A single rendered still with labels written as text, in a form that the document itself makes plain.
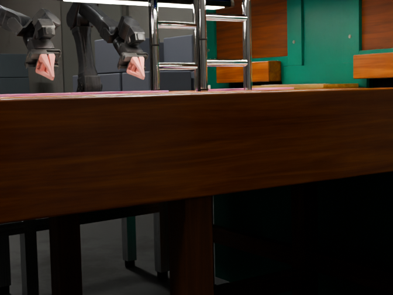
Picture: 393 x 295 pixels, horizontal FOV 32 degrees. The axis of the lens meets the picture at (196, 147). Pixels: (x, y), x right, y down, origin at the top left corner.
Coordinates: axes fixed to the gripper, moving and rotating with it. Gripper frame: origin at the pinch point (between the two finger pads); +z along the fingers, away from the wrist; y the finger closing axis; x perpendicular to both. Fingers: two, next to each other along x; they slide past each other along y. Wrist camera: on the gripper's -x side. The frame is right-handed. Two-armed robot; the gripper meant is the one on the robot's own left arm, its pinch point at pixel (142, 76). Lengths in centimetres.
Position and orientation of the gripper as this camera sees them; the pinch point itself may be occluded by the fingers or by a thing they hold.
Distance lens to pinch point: 236.2
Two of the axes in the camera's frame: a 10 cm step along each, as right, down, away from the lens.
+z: 4.5, 6.9, -5.7
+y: 8.2, -0.7, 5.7
